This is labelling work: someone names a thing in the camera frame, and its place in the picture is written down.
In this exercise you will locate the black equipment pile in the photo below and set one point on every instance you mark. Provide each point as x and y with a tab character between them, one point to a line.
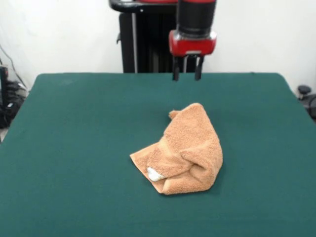
10	116

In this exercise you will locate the dark green table cloth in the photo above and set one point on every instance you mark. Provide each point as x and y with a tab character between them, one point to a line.
74	148

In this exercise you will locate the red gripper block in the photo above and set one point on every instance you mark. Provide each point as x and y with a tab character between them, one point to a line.
192	47

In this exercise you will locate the tan terry towel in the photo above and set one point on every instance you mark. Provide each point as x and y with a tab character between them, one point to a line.
187	138

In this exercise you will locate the grey chair base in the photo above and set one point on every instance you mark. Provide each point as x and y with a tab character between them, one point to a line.
304	90

